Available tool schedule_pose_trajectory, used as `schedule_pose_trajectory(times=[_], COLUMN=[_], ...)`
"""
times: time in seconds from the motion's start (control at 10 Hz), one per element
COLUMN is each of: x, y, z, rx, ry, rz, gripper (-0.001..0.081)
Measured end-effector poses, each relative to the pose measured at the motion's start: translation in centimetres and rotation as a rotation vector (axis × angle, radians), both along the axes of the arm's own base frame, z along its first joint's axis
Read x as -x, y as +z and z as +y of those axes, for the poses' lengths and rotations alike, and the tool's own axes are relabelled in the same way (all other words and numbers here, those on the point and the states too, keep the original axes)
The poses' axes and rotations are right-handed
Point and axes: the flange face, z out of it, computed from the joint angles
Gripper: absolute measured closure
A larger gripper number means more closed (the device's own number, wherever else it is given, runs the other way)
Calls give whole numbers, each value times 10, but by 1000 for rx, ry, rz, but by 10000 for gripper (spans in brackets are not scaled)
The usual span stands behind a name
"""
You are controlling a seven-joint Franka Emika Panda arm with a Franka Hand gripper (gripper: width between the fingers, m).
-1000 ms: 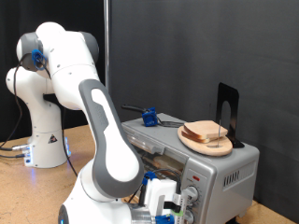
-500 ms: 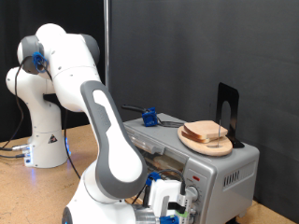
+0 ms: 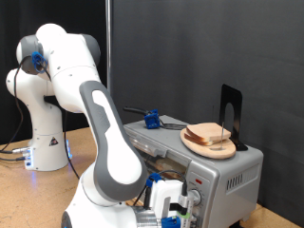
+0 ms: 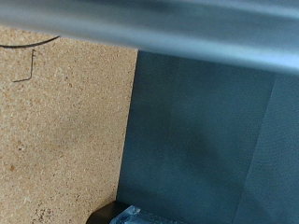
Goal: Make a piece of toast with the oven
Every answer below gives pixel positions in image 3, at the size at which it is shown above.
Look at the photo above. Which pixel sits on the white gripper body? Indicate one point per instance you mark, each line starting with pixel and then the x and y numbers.
pixel 161 193

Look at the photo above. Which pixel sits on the silver toaster oven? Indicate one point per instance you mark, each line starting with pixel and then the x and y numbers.
pixel 228 177

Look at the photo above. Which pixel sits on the vertical metal pole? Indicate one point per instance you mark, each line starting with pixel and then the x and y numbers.
pixel 108 47

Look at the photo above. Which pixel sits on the thin metal pin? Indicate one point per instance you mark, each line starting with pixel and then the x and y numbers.
pixel 222 136

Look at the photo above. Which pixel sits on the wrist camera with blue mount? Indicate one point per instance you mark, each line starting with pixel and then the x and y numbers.
pixel 171 222

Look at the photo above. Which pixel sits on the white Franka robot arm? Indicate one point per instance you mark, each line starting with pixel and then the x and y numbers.
pixel 104 142

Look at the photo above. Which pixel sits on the round wooden board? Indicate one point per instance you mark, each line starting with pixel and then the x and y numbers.
pixel 218 152

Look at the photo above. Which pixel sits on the glass oven door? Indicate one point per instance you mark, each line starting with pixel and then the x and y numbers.
pixel 152 148

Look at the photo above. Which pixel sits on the silver oven knob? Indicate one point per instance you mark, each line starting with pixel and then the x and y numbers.
pixel 197 197

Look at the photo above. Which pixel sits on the spatula with blue grip block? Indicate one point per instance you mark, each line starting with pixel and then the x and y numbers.
pixel 152 120

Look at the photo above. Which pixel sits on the black metal bookend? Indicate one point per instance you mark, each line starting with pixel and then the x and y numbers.
pixel 237 101

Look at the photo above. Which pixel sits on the red oven indicator light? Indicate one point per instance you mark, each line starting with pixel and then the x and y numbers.
pixel 199 181

